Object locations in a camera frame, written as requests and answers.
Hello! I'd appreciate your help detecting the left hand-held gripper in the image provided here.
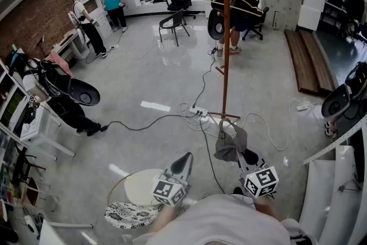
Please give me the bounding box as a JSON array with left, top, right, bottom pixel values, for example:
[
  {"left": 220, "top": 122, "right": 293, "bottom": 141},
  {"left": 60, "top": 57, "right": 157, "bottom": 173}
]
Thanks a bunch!
[{"left": 151, "top": 152, "right": 194, "bottom": 207}]

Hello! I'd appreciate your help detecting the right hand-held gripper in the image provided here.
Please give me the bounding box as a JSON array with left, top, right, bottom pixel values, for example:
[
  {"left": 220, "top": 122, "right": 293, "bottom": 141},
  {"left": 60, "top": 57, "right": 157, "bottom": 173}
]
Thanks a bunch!
[{"left": 236, "top": 148, "right": 279, "bottom": 199}]

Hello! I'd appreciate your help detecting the grey cloth garment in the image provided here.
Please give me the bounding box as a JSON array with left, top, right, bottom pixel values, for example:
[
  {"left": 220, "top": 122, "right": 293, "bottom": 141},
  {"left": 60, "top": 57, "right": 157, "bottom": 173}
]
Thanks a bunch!
[{"left": 213, "top": 118, "right": 248, "bottom": 163}]

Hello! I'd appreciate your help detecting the brown wooden coat rack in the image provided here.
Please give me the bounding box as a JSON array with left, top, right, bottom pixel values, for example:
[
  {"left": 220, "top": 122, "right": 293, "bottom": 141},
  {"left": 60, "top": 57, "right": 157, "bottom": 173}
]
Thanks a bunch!
[{"left": 206, "top": 0, "right": 244, "bottom": 122}]

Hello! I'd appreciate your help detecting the person's right forearm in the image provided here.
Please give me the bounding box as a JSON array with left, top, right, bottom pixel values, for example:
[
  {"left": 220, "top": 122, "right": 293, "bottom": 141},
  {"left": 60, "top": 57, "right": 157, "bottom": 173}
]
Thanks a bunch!
[{"left": 253, "top": 195, "right": 284, "bottom": 222}]

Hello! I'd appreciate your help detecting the person's left forearm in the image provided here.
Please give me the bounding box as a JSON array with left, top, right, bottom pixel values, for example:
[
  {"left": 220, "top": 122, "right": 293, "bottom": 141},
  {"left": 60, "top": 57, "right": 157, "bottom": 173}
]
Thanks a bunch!
[{"left": 148, "top": 203, "right": 180, "bottom": 236}]

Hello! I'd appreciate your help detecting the large white power strip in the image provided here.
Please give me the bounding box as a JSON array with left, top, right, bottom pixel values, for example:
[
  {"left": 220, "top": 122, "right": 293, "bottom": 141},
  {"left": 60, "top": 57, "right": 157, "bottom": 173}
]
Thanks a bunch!
[{"left": 188, "top": 105, "right": 209, "bottom": 119}]

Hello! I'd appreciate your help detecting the person's white shirt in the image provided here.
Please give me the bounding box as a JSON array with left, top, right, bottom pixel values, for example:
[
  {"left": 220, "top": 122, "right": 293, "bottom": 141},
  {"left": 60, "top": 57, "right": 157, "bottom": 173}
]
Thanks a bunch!
[{"left": 131, "top": 193, "right": 319, "bottom": 245}]

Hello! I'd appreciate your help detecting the black white floral cushion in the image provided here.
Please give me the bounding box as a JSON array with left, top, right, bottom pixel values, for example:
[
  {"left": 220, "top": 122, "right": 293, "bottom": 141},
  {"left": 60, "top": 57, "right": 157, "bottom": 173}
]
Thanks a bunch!
[{"left": 103, "top": 201, "right": 161, "bottom": 230}]

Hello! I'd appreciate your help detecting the grey clothes hanger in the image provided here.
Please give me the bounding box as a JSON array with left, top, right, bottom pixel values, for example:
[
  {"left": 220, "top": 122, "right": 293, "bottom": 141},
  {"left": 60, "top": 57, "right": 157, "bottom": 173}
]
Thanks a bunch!
[{"left": 337, "top": 177, "right": 362, "bottom": 193}]

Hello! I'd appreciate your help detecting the wooden step platform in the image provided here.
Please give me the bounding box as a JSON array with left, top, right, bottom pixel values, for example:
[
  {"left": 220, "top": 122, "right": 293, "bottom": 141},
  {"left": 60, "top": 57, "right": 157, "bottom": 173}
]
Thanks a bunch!
[{"left": 283, "top": 28, "right": 337, "bottom": 98}]

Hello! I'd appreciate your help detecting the black low-back office chair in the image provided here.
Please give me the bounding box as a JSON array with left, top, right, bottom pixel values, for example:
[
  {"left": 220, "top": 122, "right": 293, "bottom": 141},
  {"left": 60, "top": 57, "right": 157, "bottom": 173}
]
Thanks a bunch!
[{"left": 241, "top": 6, "right": 270, "bottom": 41}]

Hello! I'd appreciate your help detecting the white table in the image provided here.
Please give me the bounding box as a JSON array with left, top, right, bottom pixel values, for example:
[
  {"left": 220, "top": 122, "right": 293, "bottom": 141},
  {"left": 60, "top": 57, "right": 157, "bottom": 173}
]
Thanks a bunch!
[{"left": 19, "top": 106, "right": 76, "bottom": 158}]

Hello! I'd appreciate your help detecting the black plastic chair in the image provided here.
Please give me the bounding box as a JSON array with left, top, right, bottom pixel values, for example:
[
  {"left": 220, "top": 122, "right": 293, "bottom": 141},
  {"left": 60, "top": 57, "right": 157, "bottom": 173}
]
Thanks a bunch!
[{"left": 158, "top": 8, "right": 191, "bottom": 48}]

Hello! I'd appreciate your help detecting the gold metal clothes hanger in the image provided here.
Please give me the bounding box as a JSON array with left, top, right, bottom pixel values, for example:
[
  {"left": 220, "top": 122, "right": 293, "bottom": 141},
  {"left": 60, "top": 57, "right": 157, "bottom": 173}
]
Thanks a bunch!
[{"left": 204, "top": 0, "right": 264, "bottom": 18}]

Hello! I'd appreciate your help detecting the white desk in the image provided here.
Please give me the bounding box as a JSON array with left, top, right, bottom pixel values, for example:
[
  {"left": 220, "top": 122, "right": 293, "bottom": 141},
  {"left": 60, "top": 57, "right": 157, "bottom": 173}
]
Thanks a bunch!
[{"left": 52, "top": 28, "right": 90, "bottom": 60}]

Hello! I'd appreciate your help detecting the white metal shelving unit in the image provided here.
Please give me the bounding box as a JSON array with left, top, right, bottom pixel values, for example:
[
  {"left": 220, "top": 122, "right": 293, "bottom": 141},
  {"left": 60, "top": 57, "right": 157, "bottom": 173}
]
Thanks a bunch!
[{"left": 0, "top": 59, "right": 32, "bottom": 153}]

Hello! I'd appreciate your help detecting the black desk lamp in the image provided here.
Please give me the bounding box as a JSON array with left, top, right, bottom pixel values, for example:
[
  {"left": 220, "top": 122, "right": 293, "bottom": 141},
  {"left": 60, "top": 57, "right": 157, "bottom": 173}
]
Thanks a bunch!
[{"left": 36, "top": 36, "right": 49, "bottom": 57}]

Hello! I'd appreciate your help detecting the long white cable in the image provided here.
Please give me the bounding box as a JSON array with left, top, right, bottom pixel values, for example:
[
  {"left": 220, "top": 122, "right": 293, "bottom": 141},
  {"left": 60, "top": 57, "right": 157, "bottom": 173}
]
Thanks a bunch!
[{"left": 240, "top": 99, "right": 323, "bottom": 152}]

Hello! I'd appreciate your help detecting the coiled white cable bundle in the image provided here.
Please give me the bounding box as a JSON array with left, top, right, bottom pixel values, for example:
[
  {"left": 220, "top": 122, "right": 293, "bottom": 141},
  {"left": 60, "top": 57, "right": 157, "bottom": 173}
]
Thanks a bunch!
[{"left": 176, "top": 102, "right": 221, "bottom": 138}]

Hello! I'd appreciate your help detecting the black cable with adapter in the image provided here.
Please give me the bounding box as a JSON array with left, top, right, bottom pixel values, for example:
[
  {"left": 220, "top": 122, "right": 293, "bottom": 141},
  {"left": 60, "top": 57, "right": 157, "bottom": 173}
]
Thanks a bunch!
[{"left": 99, "top": 113, "right": 199, "bottom": 133}]

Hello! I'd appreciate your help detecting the thin white cable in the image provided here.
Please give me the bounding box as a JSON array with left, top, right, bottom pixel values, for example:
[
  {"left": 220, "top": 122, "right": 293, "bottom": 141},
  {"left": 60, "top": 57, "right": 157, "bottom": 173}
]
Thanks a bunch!
[{"left": 85, "top": 33, "right": 173, "bottom": 65}]

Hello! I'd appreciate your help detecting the black frame stool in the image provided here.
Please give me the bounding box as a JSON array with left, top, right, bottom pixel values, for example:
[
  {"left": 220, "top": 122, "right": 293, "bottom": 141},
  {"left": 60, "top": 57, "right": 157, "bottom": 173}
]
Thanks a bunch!
[{"left": 13, "top": 151, "right": 48, "bottom": 207}]

